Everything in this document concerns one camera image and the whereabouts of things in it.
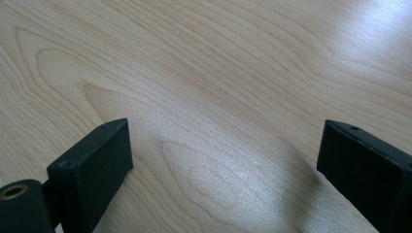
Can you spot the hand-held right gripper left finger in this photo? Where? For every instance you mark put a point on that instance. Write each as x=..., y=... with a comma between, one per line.
x=94, y=171

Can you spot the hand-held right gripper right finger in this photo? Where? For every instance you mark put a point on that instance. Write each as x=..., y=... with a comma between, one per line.
x=362, y=168

